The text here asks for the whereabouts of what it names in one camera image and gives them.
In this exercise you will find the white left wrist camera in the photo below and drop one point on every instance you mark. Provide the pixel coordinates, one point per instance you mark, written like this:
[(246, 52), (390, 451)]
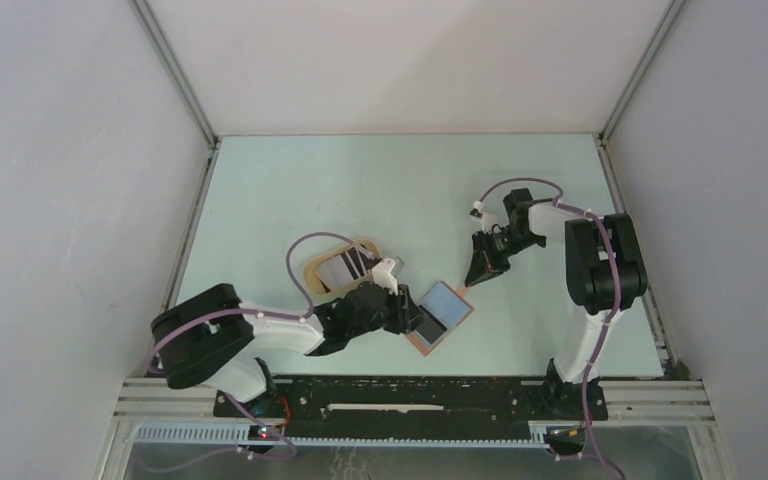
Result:
[(385, 272)]

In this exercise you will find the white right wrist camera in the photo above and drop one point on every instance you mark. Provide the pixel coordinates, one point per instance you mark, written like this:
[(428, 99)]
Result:
[(487, 221)]

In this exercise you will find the aluminium frame rail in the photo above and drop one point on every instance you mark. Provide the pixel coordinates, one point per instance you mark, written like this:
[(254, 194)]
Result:
[(148, 411)]

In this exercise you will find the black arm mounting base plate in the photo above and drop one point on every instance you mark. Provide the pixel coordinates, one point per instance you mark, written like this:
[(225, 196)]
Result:
[(417, 408)]

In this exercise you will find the beige oval card tray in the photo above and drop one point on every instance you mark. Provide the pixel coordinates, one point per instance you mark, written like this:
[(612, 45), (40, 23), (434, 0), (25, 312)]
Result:
[(314, 285)]

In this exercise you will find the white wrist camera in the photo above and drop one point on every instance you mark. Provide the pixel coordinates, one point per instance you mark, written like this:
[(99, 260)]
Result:
[(385, 272), (487, 221)]

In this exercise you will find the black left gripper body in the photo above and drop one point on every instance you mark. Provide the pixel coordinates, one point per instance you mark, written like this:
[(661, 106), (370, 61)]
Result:
[(393, 314)]

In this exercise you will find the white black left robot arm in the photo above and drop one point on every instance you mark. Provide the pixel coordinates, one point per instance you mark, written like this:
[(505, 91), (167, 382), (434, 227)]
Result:
[(215, 338)]

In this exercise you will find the pink leather card holder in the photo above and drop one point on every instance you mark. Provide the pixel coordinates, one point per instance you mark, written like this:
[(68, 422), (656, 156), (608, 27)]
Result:
[(447, 306)]

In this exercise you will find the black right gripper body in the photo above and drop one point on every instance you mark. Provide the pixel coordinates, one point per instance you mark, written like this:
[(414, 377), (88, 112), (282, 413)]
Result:
[(499, 247)]

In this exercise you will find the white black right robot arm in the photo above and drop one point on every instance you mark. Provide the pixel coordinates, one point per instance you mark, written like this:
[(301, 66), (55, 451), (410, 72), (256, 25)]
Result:
[(604, 269)]

